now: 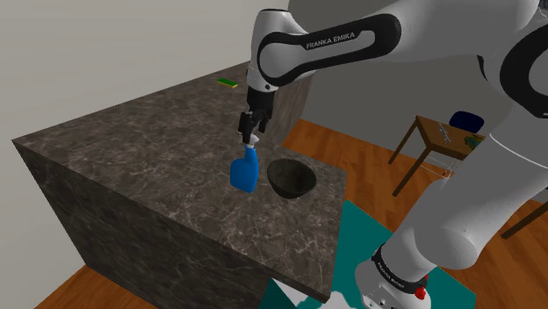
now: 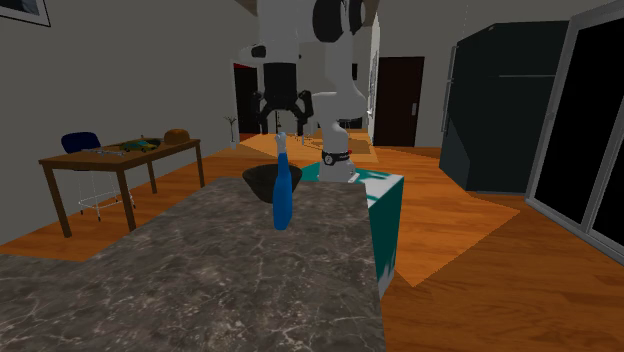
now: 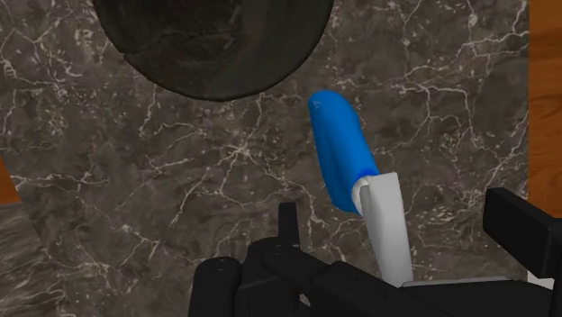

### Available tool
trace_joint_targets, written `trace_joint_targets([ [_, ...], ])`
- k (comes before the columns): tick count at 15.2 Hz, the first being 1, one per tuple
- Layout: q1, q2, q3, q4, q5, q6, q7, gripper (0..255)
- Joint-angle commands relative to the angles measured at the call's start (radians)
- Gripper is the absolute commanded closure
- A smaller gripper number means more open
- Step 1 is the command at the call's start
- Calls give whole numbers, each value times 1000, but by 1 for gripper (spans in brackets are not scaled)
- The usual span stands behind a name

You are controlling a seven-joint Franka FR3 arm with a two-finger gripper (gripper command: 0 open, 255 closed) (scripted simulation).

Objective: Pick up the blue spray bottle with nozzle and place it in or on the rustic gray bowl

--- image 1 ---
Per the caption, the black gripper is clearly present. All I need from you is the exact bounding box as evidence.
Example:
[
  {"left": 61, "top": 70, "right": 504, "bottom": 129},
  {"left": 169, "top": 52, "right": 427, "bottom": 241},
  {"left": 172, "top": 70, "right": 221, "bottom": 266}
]
[{"left": 237, "top": 86, "right": 276, "bottom": 145}]

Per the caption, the blue spray bottle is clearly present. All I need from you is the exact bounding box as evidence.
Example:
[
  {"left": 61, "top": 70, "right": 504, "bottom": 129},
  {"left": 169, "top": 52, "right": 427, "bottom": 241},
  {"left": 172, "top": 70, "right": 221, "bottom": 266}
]
[{"left": 229, "top": 133, "right": 261, "bottom": 194}]

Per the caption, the black bowl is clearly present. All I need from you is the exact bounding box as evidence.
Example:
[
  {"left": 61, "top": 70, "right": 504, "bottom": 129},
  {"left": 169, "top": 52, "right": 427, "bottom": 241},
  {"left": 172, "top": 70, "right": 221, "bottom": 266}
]
[{"left": 266, "top": 158, "right": 318, "bottom": 200}]

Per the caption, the teal robot stand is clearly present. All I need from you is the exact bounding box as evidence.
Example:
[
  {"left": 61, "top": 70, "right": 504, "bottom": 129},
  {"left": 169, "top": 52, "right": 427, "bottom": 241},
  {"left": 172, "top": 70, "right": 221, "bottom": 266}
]
[{"left": 258, "top": 198, "right": 478, "bottom": 309}]

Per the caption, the brown wooden table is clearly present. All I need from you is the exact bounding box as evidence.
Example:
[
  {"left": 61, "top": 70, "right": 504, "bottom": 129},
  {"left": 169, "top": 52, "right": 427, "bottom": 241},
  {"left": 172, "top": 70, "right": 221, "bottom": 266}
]
[{"left": 387, "top": 114, "right": 489, "bottom": 198}]

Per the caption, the dark blue chair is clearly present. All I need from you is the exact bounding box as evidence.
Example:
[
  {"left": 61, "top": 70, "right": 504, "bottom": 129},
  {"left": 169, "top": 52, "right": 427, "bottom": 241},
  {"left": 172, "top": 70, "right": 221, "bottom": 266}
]
[{"left": 448, "top": 110, "right": 487, "bottom": 135}]

